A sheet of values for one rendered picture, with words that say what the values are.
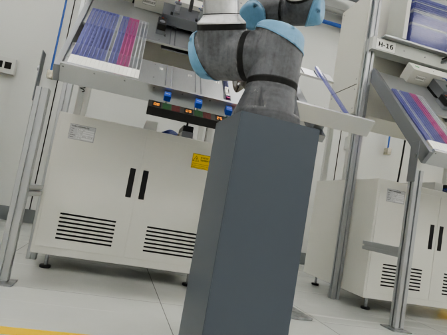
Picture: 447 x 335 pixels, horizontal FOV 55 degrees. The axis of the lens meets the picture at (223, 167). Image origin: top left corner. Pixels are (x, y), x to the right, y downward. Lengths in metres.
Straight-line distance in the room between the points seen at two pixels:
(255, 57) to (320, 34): 3.14
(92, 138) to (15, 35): 2.01
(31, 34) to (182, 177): 2.19
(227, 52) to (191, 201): 0.94
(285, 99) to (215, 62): 0.19
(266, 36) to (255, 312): 0.58
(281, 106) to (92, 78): 0.80
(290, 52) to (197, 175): 0.97
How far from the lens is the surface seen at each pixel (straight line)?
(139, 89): 1.53
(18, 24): 3.72
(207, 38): 1.02
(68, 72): 1.54
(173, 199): 1.80
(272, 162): 0.87
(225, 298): 0.86
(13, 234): 1.53
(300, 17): 1.19
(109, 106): 3.50
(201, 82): 1.65
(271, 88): 0.93
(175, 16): 1.98
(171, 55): 2.24
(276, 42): 0.97
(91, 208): 1.79
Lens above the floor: 0.35
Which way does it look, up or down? 5 degrees up
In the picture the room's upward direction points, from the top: 10 degrees clockwise
